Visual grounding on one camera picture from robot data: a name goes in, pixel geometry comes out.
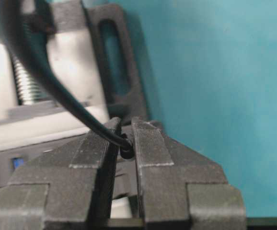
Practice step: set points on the black multi-port USB hub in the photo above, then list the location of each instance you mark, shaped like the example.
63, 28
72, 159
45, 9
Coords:
125, 181

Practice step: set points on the dark grey bench vise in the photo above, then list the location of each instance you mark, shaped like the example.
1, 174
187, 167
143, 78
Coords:
70, 35

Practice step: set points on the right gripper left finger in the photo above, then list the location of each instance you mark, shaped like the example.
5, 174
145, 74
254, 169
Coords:
65, 189

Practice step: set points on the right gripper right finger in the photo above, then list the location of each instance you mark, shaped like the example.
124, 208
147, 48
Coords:
179, 188

